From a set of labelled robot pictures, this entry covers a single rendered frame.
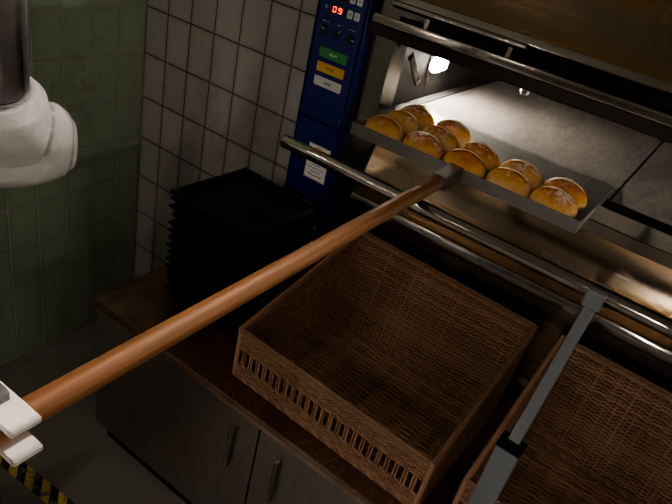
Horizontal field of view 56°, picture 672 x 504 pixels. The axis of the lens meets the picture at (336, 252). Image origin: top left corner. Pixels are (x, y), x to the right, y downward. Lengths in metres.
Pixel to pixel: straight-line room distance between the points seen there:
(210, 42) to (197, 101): 0.20
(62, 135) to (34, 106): 0.08
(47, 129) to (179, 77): 1.01
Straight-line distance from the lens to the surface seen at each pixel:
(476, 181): 1.37
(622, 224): 1.53
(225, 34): 1.99
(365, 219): 1.05
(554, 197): 1.34
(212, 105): 2.07
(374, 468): 1.44
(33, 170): 1.23
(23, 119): 1.16
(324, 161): 1.34
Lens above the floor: 1.69
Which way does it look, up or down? 31 degrees down
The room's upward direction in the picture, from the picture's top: 14 degrees clockwise
